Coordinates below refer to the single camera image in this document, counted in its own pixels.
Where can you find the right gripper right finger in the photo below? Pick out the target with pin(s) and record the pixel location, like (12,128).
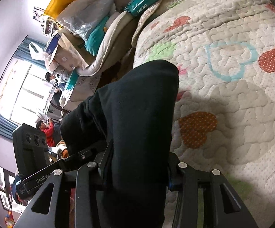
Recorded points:
(222,206)

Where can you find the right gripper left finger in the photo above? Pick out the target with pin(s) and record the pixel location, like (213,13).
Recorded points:
(64,194)

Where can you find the black pants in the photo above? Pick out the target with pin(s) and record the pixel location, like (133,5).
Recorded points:
(136,114)

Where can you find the person in red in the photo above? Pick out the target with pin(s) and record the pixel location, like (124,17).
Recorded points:
(48,129)

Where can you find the blue curtain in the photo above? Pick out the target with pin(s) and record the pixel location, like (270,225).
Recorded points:
(25,52)

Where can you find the brown cardboard box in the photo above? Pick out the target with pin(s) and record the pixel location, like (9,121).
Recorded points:
(67,51)

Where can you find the teal plush towel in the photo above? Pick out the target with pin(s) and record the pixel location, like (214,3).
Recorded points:
(94,40)

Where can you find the beige cushion pad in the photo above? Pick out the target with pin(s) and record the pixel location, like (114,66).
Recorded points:
(116,43)

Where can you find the heart pattern quilt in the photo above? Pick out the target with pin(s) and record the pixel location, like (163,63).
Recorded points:
(224,116)

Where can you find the clear plastic bag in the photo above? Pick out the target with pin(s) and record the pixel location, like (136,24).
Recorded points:
(82,16)

